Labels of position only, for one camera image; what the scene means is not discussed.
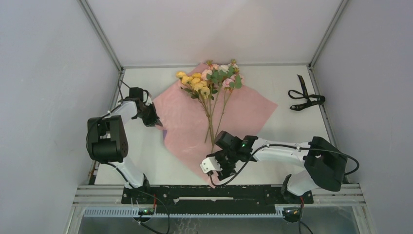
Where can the fake flower bouquet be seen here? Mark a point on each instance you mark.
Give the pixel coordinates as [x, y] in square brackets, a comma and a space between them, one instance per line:
[210, 85]

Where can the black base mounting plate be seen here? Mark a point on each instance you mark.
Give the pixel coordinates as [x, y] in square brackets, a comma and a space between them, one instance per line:
[202, 198]

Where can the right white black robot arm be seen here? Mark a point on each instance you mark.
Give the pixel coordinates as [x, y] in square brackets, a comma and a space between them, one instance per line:
[323, 165]

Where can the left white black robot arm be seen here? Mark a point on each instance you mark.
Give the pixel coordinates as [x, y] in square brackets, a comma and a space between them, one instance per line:
[106, 140]

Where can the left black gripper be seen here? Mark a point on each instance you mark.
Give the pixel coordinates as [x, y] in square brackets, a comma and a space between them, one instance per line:
[154, 120]

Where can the white slotted cable duct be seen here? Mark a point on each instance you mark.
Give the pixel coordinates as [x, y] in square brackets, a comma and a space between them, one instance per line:
[277, 212]

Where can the aluminium frame rail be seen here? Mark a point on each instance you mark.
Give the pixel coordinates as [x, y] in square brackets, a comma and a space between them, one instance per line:
[101, 195]

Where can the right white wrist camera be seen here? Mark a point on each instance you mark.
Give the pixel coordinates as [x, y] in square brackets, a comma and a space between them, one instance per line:
[210, 165]

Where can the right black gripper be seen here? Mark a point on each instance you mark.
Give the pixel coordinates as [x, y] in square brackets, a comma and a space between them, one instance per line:
[224, 173]

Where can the purple pink wrapping paper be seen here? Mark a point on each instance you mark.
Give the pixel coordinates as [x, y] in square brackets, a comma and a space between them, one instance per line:
[250, 110]

